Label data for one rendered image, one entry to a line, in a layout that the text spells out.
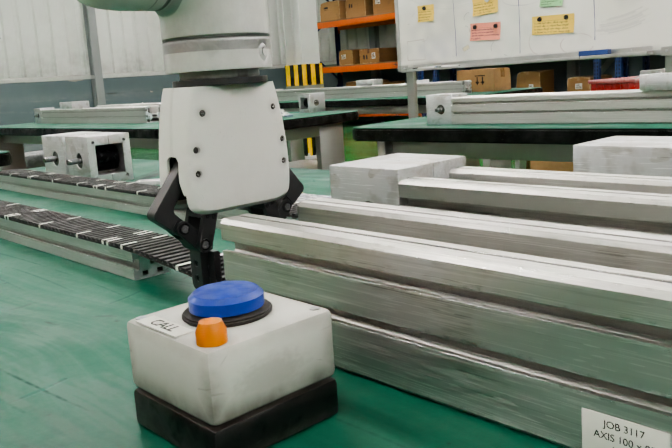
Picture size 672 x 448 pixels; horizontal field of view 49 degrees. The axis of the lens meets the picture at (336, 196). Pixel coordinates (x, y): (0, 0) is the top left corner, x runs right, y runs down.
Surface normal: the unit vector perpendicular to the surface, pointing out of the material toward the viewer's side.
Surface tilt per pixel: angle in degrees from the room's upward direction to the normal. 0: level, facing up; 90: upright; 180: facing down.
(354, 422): 0
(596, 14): 90
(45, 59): 90
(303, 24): 90
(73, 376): 0
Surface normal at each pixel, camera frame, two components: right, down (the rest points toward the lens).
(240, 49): 0.54, 0.10
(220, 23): 0.26, 0.15
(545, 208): -0.72, 0.16
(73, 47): 0.72, 0.07
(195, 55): -0.23, 0.18
